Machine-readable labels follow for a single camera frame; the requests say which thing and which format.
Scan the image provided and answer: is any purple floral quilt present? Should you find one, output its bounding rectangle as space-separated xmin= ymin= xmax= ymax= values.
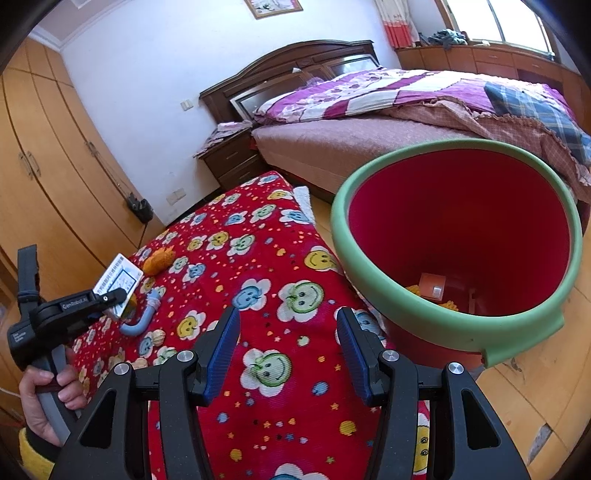
xmin=254 ymin=68 xmax=591 ymax=167

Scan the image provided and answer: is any red and white curtain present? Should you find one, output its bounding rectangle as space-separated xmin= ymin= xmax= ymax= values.
xmin=374 ymin=0 xmax=419 ymax=48

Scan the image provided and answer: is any pink cloth on nightstand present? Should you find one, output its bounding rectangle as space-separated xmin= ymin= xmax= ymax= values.
xmin=194 ymin=121 xmax=252 ymax=158

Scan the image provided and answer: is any wooden window cabinet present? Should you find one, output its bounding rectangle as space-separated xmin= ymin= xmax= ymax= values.
xmin=396 ymin=41 xmax=578 ymax=93

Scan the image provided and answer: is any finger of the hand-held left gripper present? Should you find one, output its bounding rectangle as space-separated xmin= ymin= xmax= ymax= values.
xmin=90 ymin=286 xmax=127 ymax=309

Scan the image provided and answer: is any dark wooden nightstand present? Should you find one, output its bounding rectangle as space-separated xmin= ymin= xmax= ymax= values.
xmin=198 ymin=127 xmax=266 ymax=192

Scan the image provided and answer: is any bed with pink sheet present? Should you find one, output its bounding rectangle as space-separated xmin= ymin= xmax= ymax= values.
xmin=252 ymin=69 xmax=591 ymax=204

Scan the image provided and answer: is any small orange foam piece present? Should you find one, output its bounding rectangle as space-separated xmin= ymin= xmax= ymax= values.
xmin=141 ymin=247 xmax=175 ymax=277

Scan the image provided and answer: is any dark wooden headboard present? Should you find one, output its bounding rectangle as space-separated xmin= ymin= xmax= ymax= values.
xmin=199 ymin=39 xmax=382 ymax=125

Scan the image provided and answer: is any black hanging bag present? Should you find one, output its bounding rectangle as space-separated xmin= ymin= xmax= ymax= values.
xmin=127 ymin=194 xmax=154 ymax=223

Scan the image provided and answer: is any white printed box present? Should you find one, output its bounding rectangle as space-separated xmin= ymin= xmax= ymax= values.
xmin=92 ymin=254 xmax=144 ymax=319

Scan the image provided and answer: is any window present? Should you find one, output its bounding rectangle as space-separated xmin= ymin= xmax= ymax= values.
xmin=436 ymin=0 xmax=555 ymax=54

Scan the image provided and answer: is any curved blue grey tube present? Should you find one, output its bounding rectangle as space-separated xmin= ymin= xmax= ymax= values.
xmin=120 ymin=286 xmax=164 ymax=337

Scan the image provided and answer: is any red smiley printed cloth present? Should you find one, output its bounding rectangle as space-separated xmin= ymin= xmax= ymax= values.
xmin=69 ymin=171 xmax=432 ymax=480

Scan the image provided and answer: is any dark clothes pile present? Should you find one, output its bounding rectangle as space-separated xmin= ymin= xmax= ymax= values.
xmin=422 ymin=29 xmax=469 ymax=49

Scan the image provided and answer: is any person's left forearm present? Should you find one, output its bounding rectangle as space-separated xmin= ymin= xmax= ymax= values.
xmin=17 ymin=427 xmax=62 ymax=480

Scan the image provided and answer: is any person's left hand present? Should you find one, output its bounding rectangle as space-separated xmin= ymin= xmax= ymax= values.
xmin=18 ymin=351 xmax=88 ymax=448

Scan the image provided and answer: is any wooden wardrobe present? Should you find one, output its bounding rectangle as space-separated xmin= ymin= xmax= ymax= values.
xmin=0 ymin=37 xmax=153 ymax=416

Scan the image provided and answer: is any small orange box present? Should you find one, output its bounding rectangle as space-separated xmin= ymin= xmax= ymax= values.
xmin=418 ymin=272 xmax=446 ymax=302

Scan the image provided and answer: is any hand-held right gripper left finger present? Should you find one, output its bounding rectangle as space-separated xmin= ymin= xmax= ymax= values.
xmin=48 ymin=305 xmax=242 ymax=480

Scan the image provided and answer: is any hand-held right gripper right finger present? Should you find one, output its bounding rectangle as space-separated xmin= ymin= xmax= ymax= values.
xmin=336 ymin=306 xmax=532 ymax=480

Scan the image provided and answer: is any white towel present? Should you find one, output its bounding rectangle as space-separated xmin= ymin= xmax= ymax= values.
xmin=294 ymin=186 xmax=315 ymax=219

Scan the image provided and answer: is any blue plaid cloth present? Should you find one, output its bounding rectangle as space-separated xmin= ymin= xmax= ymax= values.
xmin=485 ymin=82 xmax=591 ymax=164

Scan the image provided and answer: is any red bucket with green rim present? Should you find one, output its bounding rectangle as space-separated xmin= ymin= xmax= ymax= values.
xmin=330 ymin=138 xmax=583 ymax=370

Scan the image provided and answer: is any framed wall picture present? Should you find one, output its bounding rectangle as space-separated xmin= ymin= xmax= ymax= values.
xmin=244 ymin=0 xmax=303 ymax=19

